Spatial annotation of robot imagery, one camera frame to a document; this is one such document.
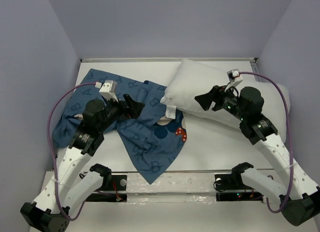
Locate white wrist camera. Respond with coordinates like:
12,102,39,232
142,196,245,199
99,80,118,102
225,69,243,91

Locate white pillow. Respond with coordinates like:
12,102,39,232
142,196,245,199
160,59,287,141

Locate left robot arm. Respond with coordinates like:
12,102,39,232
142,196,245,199
20,94,145,232

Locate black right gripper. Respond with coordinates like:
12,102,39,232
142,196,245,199
193,82,248,122

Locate blue letter-print pillowcase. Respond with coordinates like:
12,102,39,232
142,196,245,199
53,69,187,184

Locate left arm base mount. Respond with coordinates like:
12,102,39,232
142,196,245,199
86,174,127,203

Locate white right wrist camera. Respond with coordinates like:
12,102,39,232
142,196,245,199
225,69,243,91

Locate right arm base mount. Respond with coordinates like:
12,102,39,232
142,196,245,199
213,174,264,202

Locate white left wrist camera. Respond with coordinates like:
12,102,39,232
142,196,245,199
99,80,118,102

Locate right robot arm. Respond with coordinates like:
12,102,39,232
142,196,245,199
195,85,320,227

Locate aluminium back table rail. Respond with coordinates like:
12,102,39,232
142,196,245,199
80,57,257,63

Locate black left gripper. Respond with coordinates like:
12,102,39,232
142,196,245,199
98,94,145,132

